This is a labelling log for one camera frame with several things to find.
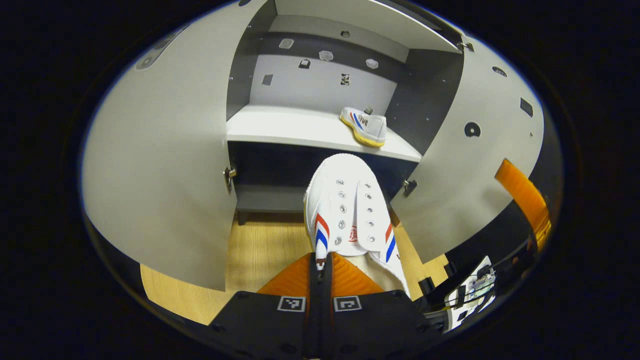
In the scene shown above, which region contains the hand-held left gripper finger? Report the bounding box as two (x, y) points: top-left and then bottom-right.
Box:
(320, 251), (445, 358)
(209, 252), (321, 358)

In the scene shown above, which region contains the white cabinet door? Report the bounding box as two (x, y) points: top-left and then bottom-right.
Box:
(390, 35), (546, 265)
(81, 0), (268, 292)

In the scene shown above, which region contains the white canvas shoe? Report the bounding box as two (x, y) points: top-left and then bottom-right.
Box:
(340, 106), (388, 149)
(303, 153), (412, 301)

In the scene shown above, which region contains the white shoe cabinet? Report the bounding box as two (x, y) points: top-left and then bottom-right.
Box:
(225, 0), (467, 226)

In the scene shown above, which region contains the white cabinet shelf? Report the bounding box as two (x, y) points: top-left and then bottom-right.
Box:
(275, 0), (463, 54)

